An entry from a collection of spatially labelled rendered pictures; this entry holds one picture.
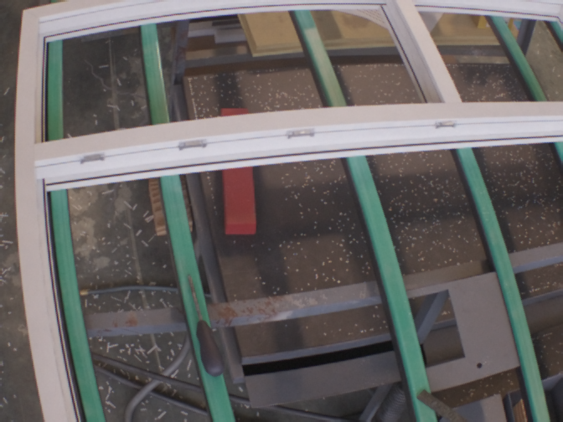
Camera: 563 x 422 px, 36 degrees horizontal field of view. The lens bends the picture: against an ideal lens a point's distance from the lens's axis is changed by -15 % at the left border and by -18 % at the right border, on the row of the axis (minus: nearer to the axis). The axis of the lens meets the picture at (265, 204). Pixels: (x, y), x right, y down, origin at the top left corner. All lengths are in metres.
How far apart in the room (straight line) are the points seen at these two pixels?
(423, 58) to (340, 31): 0.47
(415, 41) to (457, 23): 0.56
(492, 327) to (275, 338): 0.48
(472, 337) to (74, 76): 1.86
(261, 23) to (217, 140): 0.69
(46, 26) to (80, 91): 1.08
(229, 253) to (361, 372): 0.37
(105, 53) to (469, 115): 1.63
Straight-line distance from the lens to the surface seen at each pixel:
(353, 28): 2.40
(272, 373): 1.90
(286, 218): 2.05
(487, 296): 1.73
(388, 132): 1.82
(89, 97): 3.04
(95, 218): 2.75
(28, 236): 1.61
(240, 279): 1.96
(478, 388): 1.94
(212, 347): 1.53
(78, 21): 2.01
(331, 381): 1.91
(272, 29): 2.35
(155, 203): 2.72
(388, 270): 1.69
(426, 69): 1.95
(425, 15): 2.51
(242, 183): 2.04
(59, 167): 1.72
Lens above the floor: 2.27
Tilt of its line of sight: 54 degrees down
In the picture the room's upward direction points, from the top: 9 degrees clockwise
